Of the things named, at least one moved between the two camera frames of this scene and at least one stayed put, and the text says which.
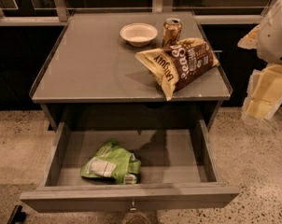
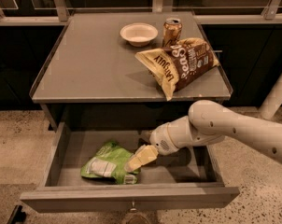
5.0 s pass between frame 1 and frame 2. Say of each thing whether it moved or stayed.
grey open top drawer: stayed
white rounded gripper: moved
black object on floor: stayed
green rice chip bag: stayed
